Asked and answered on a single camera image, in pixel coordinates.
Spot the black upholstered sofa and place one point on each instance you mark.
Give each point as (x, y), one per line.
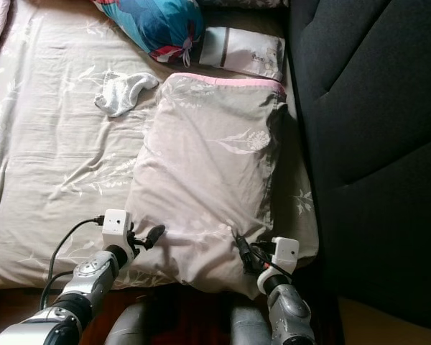
(366, 144)

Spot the silver robot left leg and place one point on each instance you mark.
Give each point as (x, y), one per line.
(128, 327)

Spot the grey floral bed sheet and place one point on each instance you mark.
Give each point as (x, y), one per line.
(57, 165)

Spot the blue and red cushion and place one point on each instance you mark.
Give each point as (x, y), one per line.
(158, 25)

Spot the silver robot leg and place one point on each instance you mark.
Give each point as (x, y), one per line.
(248, 329)
(128, 327)

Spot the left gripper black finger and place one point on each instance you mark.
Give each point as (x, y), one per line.
(155, 233)

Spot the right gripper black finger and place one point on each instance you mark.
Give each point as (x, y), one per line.
(241, 246)

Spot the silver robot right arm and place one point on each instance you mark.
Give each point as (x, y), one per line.
(289, 316)

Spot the silver robot right leg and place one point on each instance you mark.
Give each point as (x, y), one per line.
(248, 329)

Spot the grey floral pink-edged pillow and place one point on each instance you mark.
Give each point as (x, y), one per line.
(208, 165)

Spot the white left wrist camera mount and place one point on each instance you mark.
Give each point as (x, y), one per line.
(117, 224)

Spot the crumpled white sock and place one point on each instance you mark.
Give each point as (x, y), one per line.
(118, 97)

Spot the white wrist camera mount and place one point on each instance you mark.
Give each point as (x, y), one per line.
(117, 224)
(286, 250)

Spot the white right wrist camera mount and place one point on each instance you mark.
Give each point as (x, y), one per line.
(286, 250)

